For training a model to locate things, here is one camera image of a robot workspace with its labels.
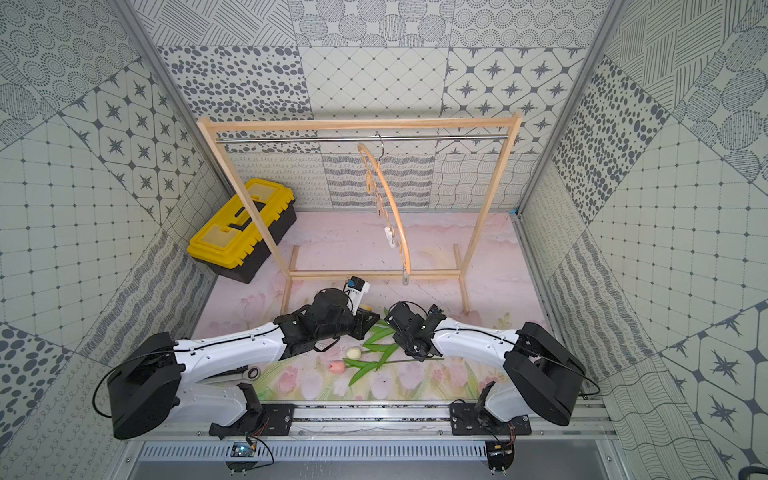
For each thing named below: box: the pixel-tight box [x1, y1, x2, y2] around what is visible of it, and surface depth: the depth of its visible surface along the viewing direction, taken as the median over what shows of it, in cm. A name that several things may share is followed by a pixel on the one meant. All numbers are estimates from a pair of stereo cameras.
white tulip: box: [346, 347, 362, 360], surface depth 85 cm
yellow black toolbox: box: [187, 178, 297, 284], surface depth 93 cm
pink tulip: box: [329, 343, 445, 386], surface depth 85 cm
